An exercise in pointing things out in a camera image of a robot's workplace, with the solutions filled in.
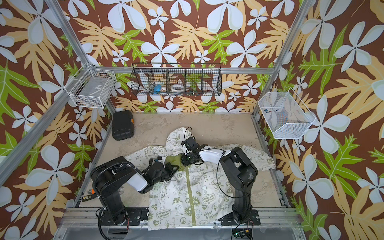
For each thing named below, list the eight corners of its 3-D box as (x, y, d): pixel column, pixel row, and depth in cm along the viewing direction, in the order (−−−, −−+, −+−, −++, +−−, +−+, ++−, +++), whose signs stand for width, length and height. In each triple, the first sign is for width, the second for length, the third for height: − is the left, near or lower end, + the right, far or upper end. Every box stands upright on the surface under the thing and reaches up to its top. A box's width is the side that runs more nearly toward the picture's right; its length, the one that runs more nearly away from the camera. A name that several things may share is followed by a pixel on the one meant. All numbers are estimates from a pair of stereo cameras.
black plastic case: (115, 142, 105) (111, 137, 100) (115, 117, 121) (112, 112, 116) (135, 138, 108) (132, 132, 102) (133, 114, 123) (130, 108, 118)
